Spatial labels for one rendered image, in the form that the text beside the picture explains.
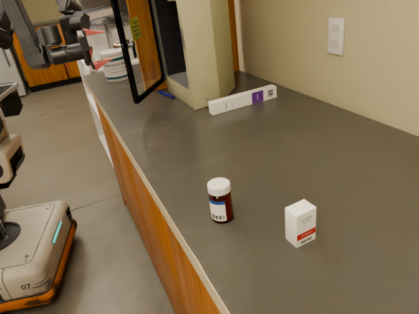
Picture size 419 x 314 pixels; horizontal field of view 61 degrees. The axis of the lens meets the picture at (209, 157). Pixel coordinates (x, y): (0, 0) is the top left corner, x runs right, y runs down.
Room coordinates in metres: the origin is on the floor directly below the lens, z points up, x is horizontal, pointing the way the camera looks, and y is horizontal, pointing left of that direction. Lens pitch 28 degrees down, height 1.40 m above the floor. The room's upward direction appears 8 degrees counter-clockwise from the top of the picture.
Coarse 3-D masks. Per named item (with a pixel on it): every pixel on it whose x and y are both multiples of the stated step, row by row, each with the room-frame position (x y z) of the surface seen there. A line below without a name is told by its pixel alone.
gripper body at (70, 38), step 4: (64, 32) 1.55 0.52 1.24; (68, 32) 1.55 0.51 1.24; (72, 32) 1.55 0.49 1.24; (76, 32) 1.57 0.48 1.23; (64, 36) 1.55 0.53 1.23; (68, 36) 1.54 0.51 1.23; (72, 36) 1.55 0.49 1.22; (76, 36) 1.56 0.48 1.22; (68, 40) 1.54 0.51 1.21; (72, 40) 1.55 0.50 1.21; (76, 40) 1.55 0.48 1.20; (68, 44) 1.55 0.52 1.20
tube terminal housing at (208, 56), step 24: (192, 0) 1.28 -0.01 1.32; (216, 0) 1.36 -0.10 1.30; (192, 24) 1.27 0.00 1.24; (216, 24) 1.34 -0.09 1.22; (192, 48) 1.27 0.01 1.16; (216, 48) 1.32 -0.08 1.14; (192, 72) 1.26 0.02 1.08; (216, 72) 1.30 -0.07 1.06; (192, 96) 1.27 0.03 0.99; (216, 96) 1.30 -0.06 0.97
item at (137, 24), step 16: (112, 0) 1.26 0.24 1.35; (128, 0) 1.36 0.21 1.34; (144, 0) 1.49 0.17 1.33; (128, 16) 1.34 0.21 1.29; (144, 16) 1.46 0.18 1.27; (128, 32) 1.31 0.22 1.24; (144, 32) 1.43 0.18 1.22; (128, 48) 1.29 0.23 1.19; (144, 48) 1.41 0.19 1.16; (144, 64) 1.38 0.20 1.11; (144, 80) 1.35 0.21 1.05
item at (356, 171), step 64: (128, 128) 1.17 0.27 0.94; (192, 128) 1.09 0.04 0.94; (256, 128) 1.02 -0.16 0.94; (320, 128) 0.96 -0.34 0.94; (384, 128) 0.90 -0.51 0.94; (192, 192) 0.71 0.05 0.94; (256, 192) 0.67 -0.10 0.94; (320, 192) 0.64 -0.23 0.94; (384, 192) 0.61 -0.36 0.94; (192, 256) 0.50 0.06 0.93; (256, 256) 0.47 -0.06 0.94; (320, 256) 0.45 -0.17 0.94; (384, 256) 0.43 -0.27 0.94
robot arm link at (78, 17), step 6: (60, 0) 1.59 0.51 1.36; (66, 0) 1.58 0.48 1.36; (60, 6) 1.58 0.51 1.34; (66, 6) 1.57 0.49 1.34; (60, 12) 1.58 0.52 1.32; (66, 12) 1.57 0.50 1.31; (72, 12) 1.56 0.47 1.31; (78, 12) 1.54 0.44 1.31; (84, 12) 1.54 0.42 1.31; (72, 18) 1.53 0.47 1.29; (78, 18) 1.51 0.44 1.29; (84, 18) 1.53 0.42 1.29; (72, 24) 1.52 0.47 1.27; (78, 24) 1.51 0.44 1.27; (84, 24) 1.52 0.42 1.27; (78, 30) 1.53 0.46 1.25
